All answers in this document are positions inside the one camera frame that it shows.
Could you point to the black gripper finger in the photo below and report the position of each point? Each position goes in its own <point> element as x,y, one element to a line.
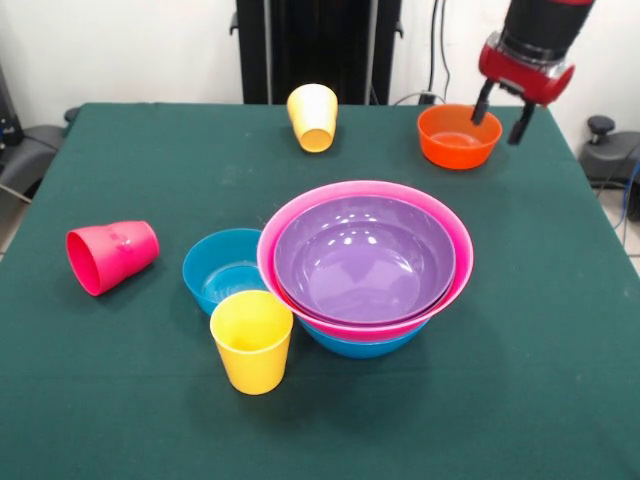
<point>481,107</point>
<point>519,127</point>

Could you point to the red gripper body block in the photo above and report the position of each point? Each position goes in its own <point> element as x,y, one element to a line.
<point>525,80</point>

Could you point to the small orange plastic bowl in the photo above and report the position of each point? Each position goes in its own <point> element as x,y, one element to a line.
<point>450,147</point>

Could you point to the pink plastic bowl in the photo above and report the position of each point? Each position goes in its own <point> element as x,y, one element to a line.
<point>464,260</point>

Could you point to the purple plastic bowl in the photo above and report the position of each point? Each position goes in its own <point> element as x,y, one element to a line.
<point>370,321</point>
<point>365,260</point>

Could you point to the small blue plastic bowl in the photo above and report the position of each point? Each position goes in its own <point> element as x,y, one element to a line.
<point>220,270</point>

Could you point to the black equipment base with knob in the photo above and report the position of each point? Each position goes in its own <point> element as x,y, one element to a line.
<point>612,155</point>

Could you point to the yellow plastic cup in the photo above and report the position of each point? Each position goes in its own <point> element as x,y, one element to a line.
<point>251,357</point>
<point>312,107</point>
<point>316,141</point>

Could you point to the large blue plastic bowl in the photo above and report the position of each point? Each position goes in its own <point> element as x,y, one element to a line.
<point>360,349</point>

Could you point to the dark green tablecloth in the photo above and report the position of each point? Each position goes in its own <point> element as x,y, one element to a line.
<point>350,435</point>

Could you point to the red plastic cup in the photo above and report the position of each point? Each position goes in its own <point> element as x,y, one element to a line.
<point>115,252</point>

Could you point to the black round knob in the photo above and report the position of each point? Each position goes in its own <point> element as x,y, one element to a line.
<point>71,115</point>

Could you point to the black padded equipment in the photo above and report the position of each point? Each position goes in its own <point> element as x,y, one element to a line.
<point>35,150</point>

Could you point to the dark device box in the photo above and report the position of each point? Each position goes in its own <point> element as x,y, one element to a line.
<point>7,125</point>

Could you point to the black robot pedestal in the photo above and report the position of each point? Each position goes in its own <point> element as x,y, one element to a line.
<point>320,50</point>

